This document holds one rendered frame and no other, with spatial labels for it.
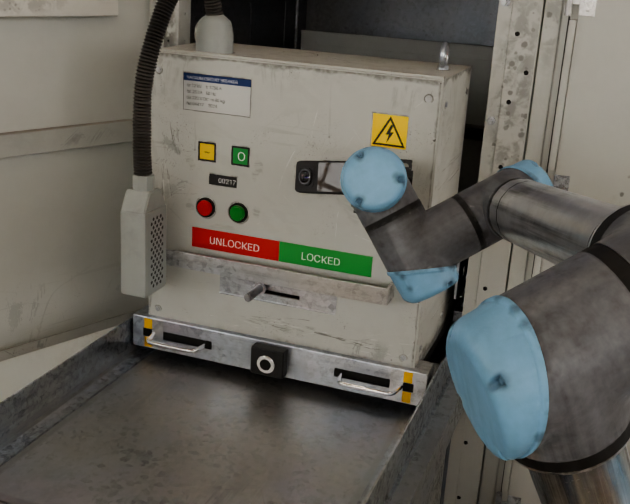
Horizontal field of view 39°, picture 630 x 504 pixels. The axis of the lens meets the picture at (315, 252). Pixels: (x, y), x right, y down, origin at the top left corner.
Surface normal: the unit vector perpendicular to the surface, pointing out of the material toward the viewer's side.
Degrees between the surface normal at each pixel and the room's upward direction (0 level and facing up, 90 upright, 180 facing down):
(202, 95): 90
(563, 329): 50
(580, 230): 66
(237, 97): 90
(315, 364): 90
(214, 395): 0
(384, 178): 75
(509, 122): 90
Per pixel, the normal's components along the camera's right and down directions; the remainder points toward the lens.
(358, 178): -0.07, 0.06
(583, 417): 0.26, 0.52
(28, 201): 0.74, 0.26
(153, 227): 0.94, 0.16
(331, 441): 0.06, -0.95
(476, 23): -0.34, 0.28
